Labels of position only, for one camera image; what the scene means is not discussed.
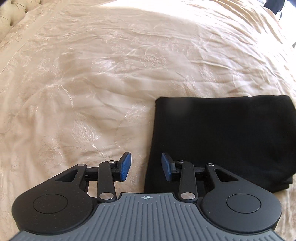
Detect cream embroidered bedspread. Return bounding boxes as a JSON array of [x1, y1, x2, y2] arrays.
[[1, 1, 295, 240]]

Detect cream tufted headboard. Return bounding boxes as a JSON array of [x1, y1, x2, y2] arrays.
[[1, 0, 43, 41]]

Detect black pants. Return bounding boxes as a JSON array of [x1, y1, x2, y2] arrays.
[[144, 95, 295, 193]]

